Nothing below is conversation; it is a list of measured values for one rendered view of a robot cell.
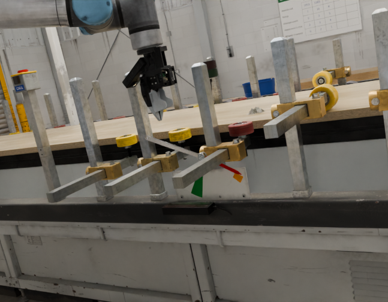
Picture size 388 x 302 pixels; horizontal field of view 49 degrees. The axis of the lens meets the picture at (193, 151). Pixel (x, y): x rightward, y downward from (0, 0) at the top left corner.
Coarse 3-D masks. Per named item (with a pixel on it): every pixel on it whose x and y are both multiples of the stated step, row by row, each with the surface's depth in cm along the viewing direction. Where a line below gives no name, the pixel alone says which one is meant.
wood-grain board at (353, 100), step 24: (360, 96) 146; (120, 120) 245; (168, 120) 194; (192, 120) 175; (240, 120) 147; (264, 120) 139; (312, 120) 131; (0, 144) 249; (24, 144) 219; (72, 144) 186
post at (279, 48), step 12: (276, 48) 110; (276, 60) 111; (288, 60) 112; (276, 72) 112; (288, 72) 111; (288, 84) 111; (288, 96) 112; (288, 132) 115; (300, 132) 116; (288, 144) 115; (300, 144) 115; (288, 156) 116; (300, 156) 115; (300, 168) 116; (300, 180) 116
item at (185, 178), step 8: (248, 136) 138; (248, 144) 137; (216, 152) 122; (224, 152) 123; (208, 160) 114; (216, 160) 118; (224, 160) 122; (192, 168) 108; (200, 168) 110; (208, 168) 114; (176, 176) 104; (184, 176) 103; (192, 176) 106; (200, 176) 110; (176, 184) 103; (184, 184) 103
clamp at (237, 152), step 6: (222, 144) 127; (228, 144) 125; (234, 144) 123; (240, 144) 124; (204, 150) 128; (210, 150) 127; (216, 150) 126; (228, 150) 124; (234, 150) 123; (240, 150) 124; (234, 156) 124; (240, 156) 124
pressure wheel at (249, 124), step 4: (232, 124) 138; (236, 124) 138; (240, 124) 136; (244, 124) 133; (248, 124) 133; (252, 124) 136; (228, 128) 136; (232, 128) 134; (236, 128) 133; (240, 128) 133; (244, 128) 133; (248, 128) 134; (252, 128) 135; (232, 132) 135; (236, 132) 134; (240, 132) 133; (244, 132) 133; (248, 132) 134; (232, 136) 135; (236, 136) 134; (240, 136) 136; (244, 136) 136
